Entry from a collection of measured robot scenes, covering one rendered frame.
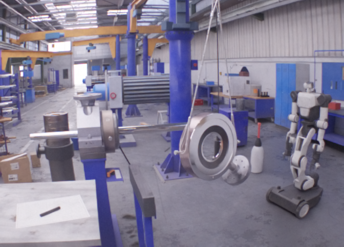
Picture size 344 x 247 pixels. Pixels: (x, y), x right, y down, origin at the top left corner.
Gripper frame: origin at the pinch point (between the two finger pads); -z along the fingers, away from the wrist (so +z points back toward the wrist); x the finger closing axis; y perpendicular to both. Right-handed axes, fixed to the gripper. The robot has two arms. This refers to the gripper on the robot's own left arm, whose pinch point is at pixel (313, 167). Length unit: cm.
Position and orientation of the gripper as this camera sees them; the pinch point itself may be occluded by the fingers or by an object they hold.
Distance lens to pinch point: 311.6
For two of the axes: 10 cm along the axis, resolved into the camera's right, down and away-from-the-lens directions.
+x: -9.0, -1.1, -4.3
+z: 1.7, -9.8, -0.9
